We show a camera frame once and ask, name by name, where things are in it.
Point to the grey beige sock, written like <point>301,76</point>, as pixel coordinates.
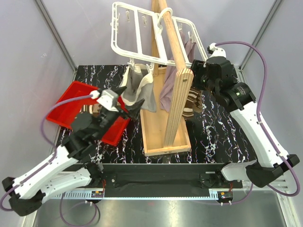
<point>139,85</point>

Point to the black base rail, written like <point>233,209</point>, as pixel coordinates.
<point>156,181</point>

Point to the white clip hanger frame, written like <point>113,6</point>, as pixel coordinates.
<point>156,19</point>

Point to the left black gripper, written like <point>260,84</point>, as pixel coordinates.
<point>134,110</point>

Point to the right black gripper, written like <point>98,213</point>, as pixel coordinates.
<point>197,67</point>

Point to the brown striped sock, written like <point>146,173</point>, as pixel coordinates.
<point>193,103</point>
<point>92,109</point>

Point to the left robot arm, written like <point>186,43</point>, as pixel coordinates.
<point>28,192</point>

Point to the mauve sock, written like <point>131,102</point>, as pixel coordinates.
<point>167,90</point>

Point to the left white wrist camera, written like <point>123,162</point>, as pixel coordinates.
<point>106,98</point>

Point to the black marble mat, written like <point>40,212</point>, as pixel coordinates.
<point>214,136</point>

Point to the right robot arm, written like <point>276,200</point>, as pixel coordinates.
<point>217,75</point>

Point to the wooden stand with tray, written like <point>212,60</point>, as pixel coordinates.
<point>164,131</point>

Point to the white clip holding mauve sock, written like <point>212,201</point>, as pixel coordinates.
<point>191,37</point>

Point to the red plastic tray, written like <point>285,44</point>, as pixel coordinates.
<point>65,114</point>

